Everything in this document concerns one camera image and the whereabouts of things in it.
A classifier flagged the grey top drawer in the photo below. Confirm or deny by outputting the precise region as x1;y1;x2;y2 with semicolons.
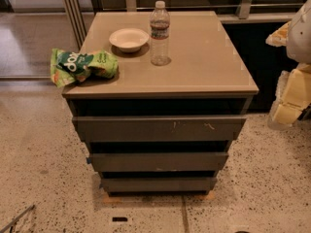
72;116;246;142

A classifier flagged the grey drawer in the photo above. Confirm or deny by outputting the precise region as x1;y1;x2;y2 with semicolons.
86;152;228;172
101;177;217;193
72;116;246;142

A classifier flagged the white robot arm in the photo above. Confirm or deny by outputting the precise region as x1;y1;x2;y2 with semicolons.
265;0;311;130

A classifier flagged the grey bottom drawer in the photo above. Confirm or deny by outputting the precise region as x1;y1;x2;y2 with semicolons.
101;177;217;193

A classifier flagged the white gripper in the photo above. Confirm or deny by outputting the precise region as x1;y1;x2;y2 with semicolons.
265;21;311;125

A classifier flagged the white paper bowl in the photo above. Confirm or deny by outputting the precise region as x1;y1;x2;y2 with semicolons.
109;28;149;53

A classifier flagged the clear plastic water bottle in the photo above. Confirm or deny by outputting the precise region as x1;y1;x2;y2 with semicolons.
150;1;170;66

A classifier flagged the metal rod on floor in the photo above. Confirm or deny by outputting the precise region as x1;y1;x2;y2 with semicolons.
0;205;35;233

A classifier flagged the green chip bag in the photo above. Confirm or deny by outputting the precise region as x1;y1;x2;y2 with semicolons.
51;49;118;87

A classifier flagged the metal railing frame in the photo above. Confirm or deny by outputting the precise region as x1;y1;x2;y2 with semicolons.
57;0;311;49

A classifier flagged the grey drawer cabinet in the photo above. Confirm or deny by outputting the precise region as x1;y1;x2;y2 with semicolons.
63;12;259;180

